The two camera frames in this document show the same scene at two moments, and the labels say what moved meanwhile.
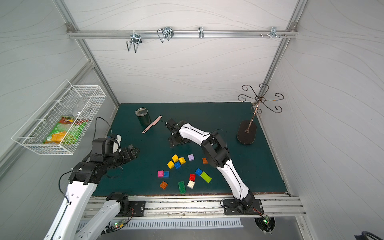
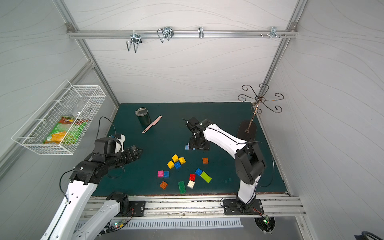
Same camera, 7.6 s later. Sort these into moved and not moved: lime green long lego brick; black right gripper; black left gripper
Moved: black right gripper
Not moved: black left gripper; lime green long lego brick
